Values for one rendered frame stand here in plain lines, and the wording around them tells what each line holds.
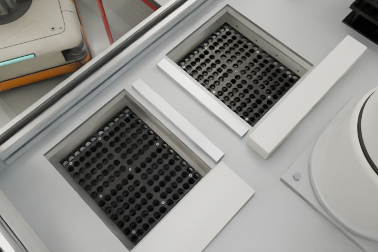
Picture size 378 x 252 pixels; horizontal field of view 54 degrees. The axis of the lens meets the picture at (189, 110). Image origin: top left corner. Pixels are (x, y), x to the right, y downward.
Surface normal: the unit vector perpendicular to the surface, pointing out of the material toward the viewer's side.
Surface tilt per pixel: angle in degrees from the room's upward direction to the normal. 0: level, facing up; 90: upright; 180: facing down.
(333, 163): 90
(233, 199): 0
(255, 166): 0
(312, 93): 0
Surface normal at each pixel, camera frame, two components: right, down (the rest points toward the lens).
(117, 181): 0.00, -0.45
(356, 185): -0.87, 0.44
